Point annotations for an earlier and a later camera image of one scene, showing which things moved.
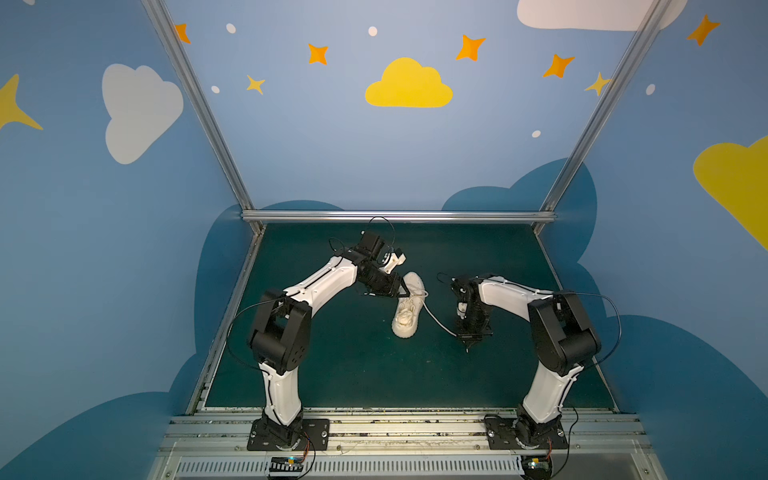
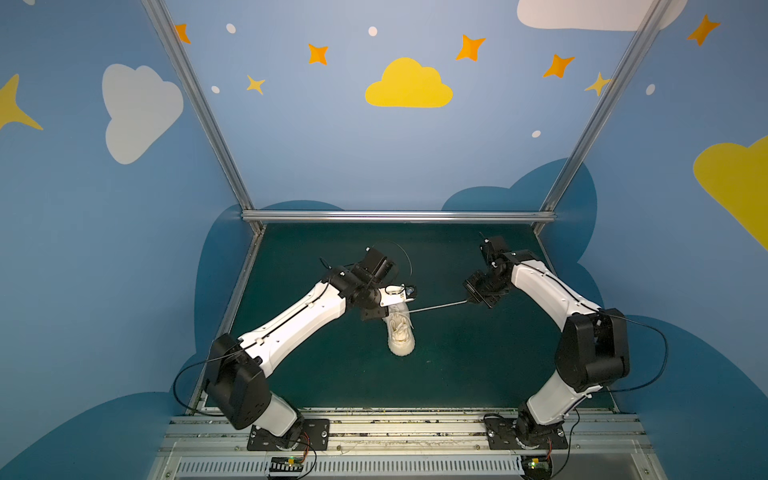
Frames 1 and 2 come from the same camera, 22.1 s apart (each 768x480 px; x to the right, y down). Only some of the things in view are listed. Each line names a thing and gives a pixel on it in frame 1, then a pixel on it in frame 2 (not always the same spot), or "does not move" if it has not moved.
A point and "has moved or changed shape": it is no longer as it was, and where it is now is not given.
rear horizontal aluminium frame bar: x=398 y=216 does not move
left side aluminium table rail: x=198 y=402 does not move
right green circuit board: x=536 y=467 does not move
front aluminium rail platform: x=405 y=444 does not move
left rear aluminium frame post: x=197 y=81 does not move
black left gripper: x=384 y=282 to x=372 y=301
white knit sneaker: x=405 y=319 to x=401 y=331
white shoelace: x=427 y=294 has moved or changed shape
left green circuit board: x=286 y=464 does not move
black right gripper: x=474 y=327 to x=480 y=288
